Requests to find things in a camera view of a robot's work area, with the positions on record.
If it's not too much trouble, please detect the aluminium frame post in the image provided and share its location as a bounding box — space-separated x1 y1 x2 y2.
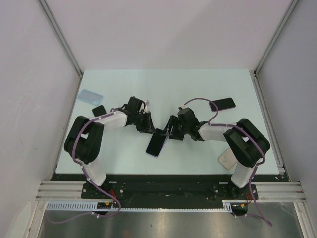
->
253 0 302 77
37 0 84 79

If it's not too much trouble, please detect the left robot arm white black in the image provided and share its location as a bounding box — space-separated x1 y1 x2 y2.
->
63 96 155 198

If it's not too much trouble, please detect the left aluminium frame post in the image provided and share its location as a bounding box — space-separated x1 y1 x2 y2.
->
37 0 84 79

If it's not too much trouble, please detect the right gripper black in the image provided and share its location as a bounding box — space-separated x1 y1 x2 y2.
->
161 115 190 141

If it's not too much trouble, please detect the teal cased black phone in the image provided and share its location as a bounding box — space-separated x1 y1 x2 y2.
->
92 105 107 117

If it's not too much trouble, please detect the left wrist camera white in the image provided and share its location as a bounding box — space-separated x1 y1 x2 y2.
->
144 100 150 111

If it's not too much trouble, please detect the slotted white cable duct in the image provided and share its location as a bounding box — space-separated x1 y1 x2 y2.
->
46 199 245 213

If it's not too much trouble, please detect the light blue phone case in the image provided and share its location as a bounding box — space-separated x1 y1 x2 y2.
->
77 89 103 106

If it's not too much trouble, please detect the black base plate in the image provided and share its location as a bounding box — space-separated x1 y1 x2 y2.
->
51 174 289 209

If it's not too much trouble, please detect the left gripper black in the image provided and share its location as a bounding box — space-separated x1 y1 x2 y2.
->
134 111 156 134

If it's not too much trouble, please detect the right aluminium frame post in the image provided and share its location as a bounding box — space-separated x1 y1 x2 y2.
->
253 0 302 77

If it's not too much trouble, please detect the beige phone case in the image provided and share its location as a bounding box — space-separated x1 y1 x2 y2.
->
218 148 238 170

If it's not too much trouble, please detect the aluminium front rail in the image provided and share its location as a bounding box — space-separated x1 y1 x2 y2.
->
254 182 306 203

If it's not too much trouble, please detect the pink phone black screen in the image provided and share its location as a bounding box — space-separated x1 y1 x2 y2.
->
209 98 236 112

